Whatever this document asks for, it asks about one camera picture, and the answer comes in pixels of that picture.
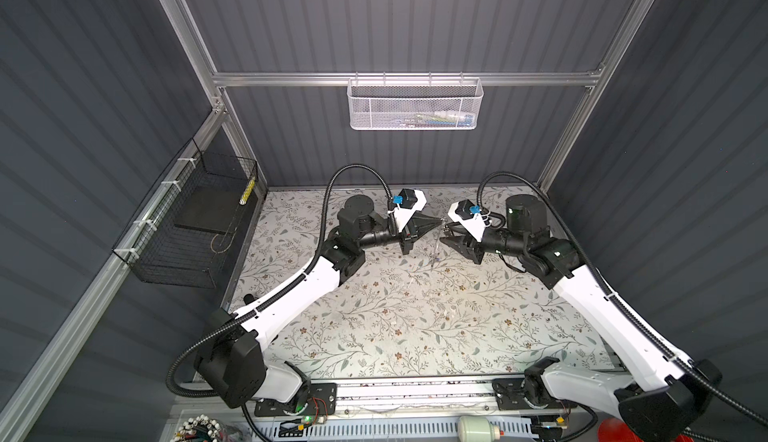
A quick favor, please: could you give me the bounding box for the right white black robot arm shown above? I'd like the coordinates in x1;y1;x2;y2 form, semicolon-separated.
441;194;722;441

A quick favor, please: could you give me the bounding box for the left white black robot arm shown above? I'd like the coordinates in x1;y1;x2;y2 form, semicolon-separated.
194;189;441;412

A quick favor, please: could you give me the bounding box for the yellow marker pen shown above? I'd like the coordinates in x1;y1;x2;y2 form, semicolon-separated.
239;177;256;206

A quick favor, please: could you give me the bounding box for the white plastic bottle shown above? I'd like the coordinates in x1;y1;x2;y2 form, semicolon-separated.
457;415;502;442

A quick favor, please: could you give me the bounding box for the red cup with pens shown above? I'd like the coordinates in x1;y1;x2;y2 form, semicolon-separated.
597;417;696;442

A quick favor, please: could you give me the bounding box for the pile of white connectors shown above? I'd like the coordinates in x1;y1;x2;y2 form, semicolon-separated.
170;415;225;442

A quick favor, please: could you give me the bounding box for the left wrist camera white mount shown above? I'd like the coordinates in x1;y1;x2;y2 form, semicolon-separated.
388;189;427;234

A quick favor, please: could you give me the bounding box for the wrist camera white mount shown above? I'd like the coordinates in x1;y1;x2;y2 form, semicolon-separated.
448;199;490;242
388;189;427;234

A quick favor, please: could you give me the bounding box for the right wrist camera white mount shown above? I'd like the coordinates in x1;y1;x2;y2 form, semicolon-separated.
448;199;490;242

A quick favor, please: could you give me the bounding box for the white wire mesh basket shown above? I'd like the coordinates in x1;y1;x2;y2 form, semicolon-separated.
346;77;484;131

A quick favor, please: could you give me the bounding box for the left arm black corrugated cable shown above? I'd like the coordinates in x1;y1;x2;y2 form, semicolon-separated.
165;163;396;399

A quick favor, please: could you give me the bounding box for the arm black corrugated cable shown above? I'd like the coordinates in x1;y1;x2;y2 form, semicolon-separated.
165;163;396;399
476;171;768;442

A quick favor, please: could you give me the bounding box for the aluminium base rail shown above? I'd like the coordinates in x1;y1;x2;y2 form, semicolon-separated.
173;372;655;425

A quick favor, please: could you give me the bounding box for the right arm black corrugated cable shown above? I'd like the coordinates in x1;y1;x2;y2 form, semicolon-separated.
476;171;768;442

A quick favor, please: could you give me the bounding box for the white cable duct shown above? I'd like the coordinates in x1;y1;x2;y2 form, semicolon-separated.
256;416;540;441

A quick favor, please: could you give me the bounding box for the black wire basket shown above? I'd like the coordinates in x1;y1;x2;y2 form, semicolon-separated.
113;142;259;289

